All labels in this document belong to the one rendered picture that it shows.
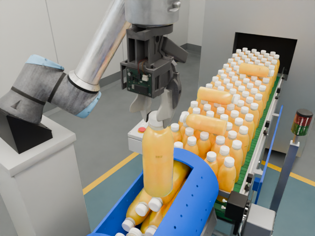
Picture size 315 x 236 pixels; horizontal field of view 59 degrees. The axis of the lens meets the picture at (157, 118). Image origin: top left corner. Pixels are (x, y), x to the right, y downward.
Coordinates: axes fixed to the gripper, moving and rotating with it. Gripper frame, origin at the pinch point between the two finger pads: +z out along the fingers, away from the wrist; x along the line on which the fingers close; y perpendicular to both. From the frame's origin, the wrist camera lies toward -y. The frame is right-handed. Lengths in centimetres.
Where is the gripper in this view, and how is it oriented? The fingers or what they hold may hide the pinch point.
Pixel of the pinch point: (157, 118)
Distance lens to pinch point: 59.0
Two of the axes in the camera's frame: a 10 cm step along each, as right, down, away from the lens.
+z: -0.1, 8.6, 5.1
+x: 8.5, 2.8, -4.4
